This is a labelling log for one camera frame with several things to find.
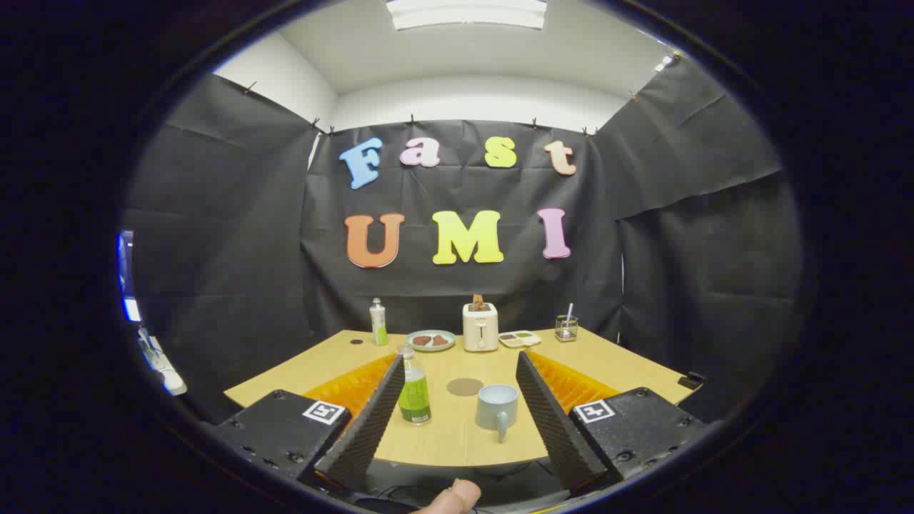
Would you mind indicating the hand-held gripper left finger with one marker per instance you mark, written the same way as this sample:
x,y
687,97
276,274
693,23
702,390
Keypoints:
x,y
371,421

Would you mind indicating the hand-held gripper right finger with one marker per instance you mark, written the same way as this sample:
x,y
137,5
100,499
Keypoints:
x,y
550,421

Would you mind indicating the green label juice bottle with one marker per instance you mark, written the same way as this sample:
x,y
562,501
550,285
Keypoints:
x,y
414,396

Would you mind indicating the light blue cup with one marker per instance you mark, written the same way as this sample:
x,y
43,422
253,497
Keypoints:
x,y
496,410

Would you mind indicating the brown round coaster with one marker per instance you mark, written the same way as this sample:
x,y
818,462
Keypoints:
x,y
464,387

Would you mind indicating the white green label bottle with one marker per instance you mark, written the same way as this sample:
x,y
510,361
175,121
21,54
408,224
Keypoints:
x,y
378,325

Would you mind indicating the wooden table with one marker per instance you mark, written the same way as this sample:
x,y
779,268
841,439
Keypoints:
x,y
450,442

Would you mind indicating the white divided food tray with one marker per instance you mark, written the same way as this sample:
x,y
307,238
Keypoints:
x,y
520,340

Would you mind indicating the clear glass holder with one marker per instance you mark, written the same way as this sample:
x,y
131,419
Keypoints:
x,y
566,330

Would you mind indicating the pale green plate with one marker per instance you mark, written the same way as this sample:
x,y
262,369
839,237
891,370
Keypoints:
x,y
430,348

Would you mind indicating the white toaster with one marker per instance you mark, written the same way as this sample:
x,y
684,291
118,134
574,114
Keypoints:
x,y
480,328

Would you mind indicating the brown toast slice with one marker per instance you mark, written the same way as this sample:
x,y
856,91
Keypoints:
x,y
478,303

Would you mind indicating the black table clamp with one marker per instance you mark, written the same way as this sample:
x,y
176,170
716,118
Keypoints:
x,y
691,380

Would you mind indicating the white device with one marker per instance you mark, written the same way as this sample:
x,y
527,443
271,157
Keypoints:
x,y
163,368

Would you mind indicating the blue lit screen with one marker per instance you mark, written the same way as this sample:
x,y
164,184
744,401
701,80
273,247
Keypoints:
x,y
127,275

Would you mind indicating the ceiling light panel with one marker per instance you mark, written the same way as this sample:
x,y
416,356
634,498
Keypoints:
x,y
468,13

